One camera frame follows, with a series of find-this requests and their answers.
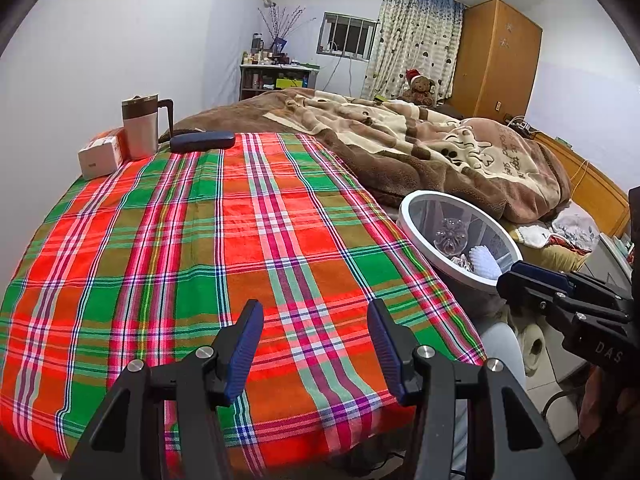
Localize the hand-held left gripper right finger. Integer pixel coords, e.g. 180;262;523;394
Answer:
367;299;576;480

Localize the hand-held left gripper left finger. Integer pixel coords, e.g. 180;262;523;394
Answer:
62;300;264;480

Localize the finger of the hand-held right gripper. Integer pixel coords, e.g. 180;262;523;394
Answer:
507;260;635;312
496;275;632;326

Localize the white foam fruit net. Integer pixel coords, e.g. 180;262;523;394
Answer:
467;245;502;279

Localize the white round trash bin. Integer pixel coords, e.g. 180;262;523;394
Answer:
397;191;524;318

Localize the clear bottle with red label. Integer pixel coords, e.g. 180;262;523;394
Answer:
432;216;473;256

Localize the white paper roll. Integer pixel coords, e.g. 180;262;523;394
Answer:
517;322;548;376

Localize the floral pillow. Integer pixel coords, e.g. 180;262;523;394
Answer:
550;207;601;253

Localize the red green plaid tablecloth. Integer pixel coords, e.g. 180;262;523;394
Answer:
0;132;488;478

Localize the brown printed blanket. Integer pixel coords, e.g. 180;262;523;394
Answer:
159;87;572;223

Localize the dark blue glasses case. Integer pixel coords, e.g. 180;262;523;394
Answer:
169;131;236;152

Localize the wooden wardrobe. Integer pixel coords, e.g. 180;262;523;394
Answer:
449;0;543;123

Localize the brown teddy bear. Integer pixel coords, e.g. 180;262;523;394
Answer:
397;69;437;108

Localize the white orange tissue box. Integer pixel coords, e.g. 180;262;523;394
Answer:
77;129;125;181

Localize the pink brown lidded mug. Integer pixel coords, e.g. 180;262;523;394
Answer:
121;93;174;161

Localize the patterned window curtain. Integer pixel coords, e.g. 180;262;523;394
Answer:
361;0;466;102

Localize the cluttered white shelf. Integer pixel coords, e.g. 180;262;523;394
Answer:
239;62;321;102

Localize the barred window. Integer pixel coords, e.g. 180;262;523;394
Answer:
317;11;378;58

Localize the vase with dry branches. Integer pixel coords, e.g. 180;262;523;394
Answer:
257;5;317;56

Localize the wooden bed frame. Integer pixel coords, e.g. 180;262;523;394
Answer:
532;132;631;238

